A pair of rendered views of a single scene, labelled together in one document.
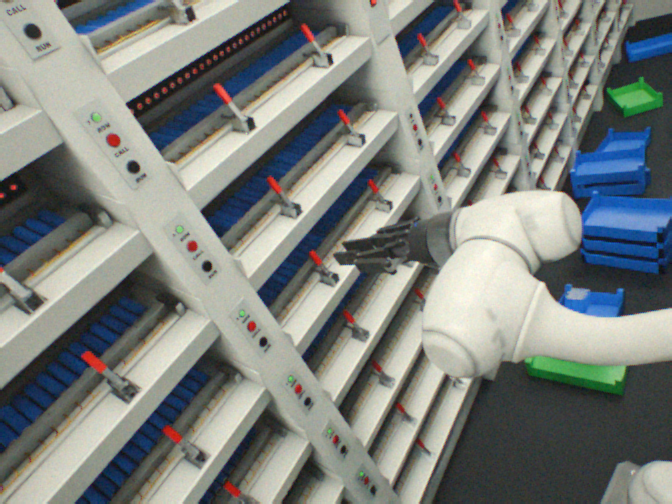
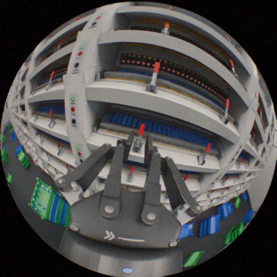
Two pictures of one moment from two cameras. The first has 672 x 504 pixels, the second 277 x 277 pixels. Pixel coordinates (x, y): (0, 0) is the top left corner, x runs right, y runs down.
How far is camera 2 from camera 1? 0.75 m
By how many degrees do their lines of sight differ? 33
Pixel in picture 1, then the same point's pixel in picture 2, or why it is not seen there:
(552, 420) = not seen: hidden behind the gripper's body
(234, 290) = (77, 86)
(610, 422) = not seen: hidden behind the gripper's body
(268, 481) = (66, 156)
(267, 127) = (175, 39)
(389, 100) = (242, 130)
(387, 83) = (246, 123)
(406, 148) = (229, 154)
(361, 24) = (251, 94)
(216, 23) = (181, 15)
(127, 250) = (70, 46)
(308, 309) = (111, 142)
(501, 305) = not seen: outside the picture
